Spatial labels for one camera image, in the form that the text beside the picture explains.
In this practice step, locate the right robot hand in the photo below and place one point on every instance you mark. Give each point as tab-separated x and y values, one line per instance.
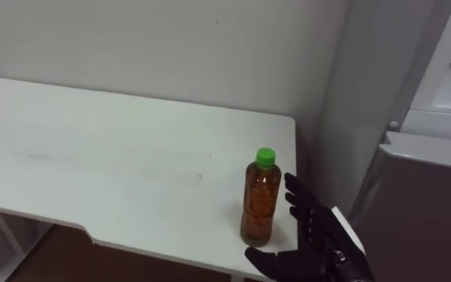
313	235

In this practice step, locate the amber drink bottle green cap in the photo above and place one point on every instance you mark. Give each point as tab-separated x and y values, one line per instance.
260	207

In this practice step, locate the grey fridge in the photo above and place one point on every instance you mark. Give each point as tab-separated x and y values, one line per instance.
413	156

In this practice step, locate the white desk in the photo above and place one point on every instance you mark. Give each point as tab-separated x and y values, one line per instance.
131	164

